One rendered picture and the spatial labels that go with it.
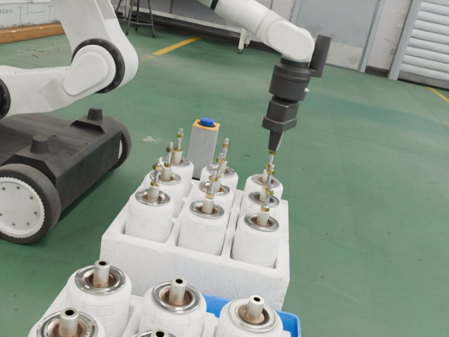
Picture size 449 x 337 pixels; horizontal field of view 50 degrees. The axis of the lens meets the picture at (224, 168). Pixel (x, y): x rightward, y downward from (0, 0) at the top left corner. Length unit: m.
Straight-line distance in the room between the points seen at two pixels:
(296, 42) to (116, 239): 0.57
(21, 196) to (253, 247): 0.59
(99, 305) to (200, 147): 0.73
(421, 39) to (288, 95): 5.08
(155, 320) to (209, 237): 0.31
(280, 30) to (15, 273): 0.81
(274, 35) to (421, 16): 5.07
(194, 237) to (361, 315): 0.51
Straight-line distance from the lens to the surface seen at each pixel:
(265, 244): 0.99
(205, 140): 1.35
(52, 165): 1.27
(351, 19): 6.05
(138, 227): 1.01
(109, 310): 0.75
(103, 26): 1.31
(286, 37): 1.09
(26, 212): 1.28
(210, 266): 0.99
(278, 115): 1.13
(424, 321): 1.38
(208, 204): 1.00
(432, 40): 6.16
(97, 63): 1.27
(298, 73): 1.11
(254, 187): 1.19
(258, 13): 1.12
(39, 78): 1.41
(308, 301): 1.27
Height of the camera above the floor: 0.70
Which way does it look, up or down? 21 degrees down
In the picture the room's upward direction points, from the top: 12 degrees clockwise
